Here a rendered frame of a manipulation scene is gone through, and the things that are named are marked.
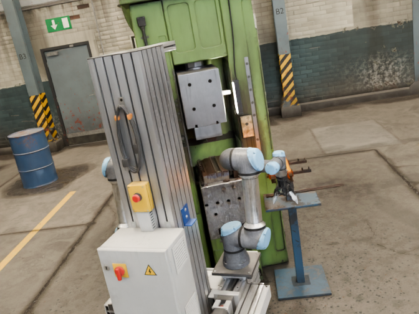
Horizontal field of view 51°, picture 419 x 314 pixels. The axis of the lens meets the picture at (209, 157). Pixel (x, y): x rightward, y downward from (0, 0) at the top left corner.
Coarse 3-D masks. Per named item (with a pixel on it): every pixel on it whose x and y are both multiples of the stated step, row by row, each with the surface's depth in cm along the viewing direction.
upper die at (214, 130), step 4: (216, 124) 325; (220, 124) 325; (192, 128) 361; (196, 128) 324; (200, 128) 325; (204, 128) 325; (208, 128) 325; (212, 128) 326; (216, 128) 326; (220, 128) 326; (196, 132) 325; (200, 132) 325; (204, 132) 326; (208, 132) 326; (212, 132) 326; (216, 132) 327; (220, 132) 327; (196, 136) 326; (200, 136) 326; (204, 136) 327; (208, 136) 327; (212, 136) 327
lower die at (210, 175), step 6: (210, 156) 374; (216, 156) 374; (198, 162) 371; (204, 162) 367; (210, 162) 363; (204, 168) 353; (210, 168) 347; (222, 168) 342; (204, 174) 339; (210, 174) 335; (216, 174) 336; (222, 174) 337; (228, 174) 337; (204, 180) 336; (210, 180) 337; (216, 180) 337; (222, 180) 338
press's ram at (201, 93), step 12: (180, 72) 330; (192, 72) 315; (204, 72) 314; (216, 72) 315; (180, 84) 314; (192, 84) 315; (204, 84) 316; (216, 84) 317; (180, 96) 337; (192, 96) 317; (204, 96) 318; (216, 96) 319; (192, 108) 321; (204, 108) 321; (216, 108) 322; (192, 120) 322; (204, 120) 323; (216, 120) 324
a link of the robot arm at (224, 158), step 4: (232, 148) 227; (224, 152) 223; (228, 152) 221; (220, 156) 225; (224, 156) 221; (228, 156) 220; (220, 160) 225; (224, 160) 221; (228, 160) 220; (224, 164) 222; (228, 164) 220; (224, 168) 226; (228, 168) 222
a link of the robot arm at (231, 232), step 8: (224, 224) 237; (232, 224) 234; (240, 224) 232; (224, 232) 230; (232, 232) 229; (240, 232) 228; (224, 240) 232; (232, 240) 230; (240, 240) 227; (224, 248) 235; (232, 248) 232; (240, 248) 233
